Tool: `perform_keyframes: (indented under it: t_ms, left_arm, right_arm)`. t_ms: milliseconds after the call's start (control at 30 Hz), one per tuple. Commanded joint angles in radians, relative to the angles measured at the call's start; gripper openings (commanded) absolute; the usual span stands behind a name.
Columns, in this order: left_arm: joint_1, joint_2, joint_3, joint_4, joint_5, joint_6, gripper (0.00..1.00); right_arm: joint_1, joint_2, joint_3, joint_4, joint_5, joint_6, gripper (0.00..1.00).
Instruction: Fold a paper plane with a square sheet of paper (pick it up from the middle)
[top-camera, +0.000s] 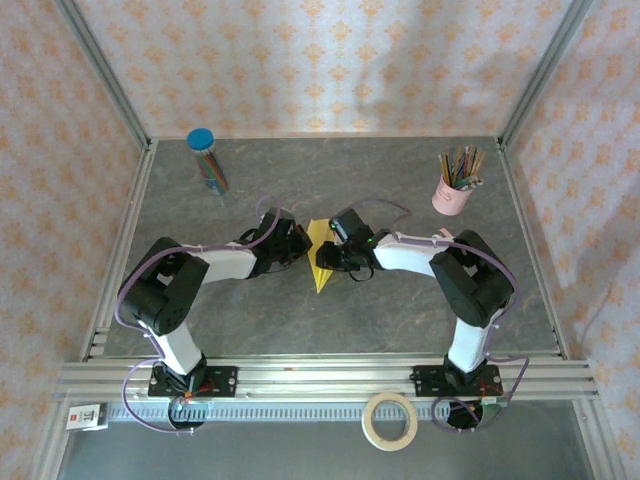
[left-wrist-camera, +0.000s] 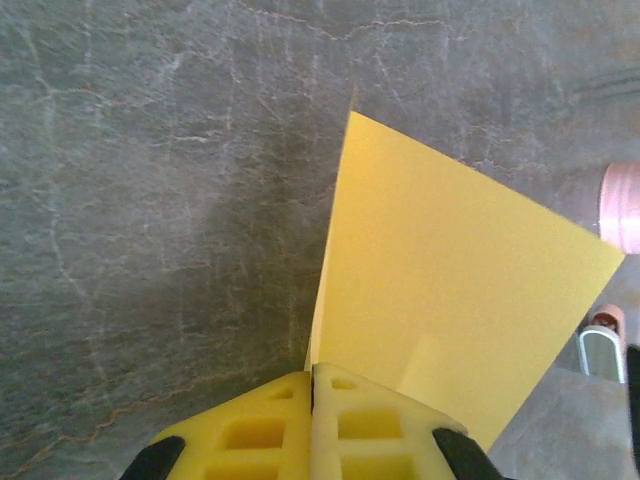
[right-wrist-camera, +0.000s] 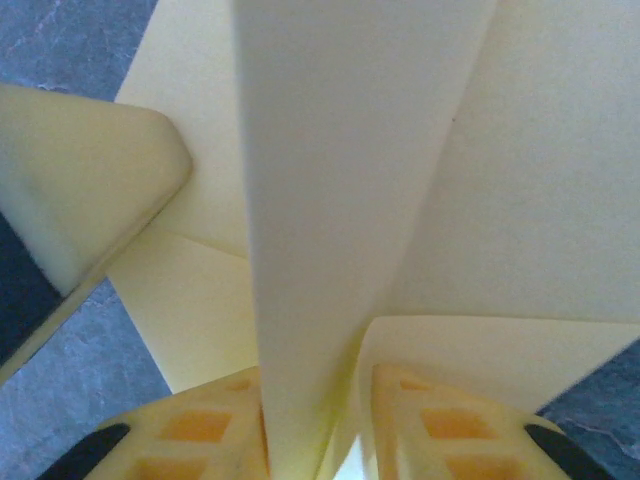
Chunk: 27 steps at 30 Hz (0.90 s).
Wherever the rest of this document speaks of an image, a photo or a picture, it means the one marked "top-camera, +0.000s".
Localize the aluminium table side rail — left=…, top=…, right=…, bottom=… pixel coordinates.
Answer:
left=494, top=139, right=571, bottom=361
left=79, top=142, right=159, bottom=361

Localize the aluminium frame post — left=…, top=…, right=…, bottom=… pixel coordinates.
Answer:
left=496, top=0, right=599, bottom=149
left=52, top=0, right=154, bottom=151

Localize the clear pencil tube blue lid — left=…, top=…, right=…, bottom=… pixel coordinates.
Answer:
left=186, top=128, right=231, bottom=197

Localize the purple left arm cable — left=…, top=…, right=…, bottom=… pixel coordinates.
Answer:
left=114, top=194, right=284, bottom=435

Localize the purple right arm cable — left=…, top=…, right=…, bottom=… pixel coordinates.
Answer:
left=352, top=198, right=532, bottom=435

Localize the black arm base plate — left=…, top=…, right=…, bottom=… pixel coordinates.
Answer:
left=148, top=365, right=239, bottom=399
left=410, top=364, right=503, bottom=399

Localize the aluminium frame bar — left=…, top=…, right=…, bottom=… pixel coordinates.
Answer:
left=572, top=399, right=629, bottom=480
left=29, top=402, right=76, bottom=480

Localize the grey slotted cable duct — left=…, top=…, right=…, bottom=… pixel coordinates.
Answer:
left=107, top=402, right=484, bottom=424

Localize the yellow paper sheet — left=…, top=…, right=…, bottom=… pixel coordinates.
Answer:
left=305, top=218, right=337, bottom=294

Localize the masking tape roll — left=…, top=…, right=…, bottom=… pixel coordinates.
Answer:
left=361, top=392, right=419, bottom=452

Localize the long aluminium mounting rail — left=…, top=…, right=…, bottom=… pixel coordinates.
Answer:
left=52, top=355, right=600, bottom=404

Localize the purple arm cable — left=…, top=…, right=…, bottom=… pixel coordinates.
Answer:
left=352, top=198, right=532, bottom=435
left=114, top=194, right=284, bottom=435

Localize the white label card red mark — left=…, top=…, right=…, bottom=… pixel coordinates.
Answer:
left=65, top=403, right=110, bottom=432

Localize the pink pencil cup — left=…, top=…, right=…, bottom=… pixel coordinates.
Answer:
left=431, top=172, right=474, bottom=217

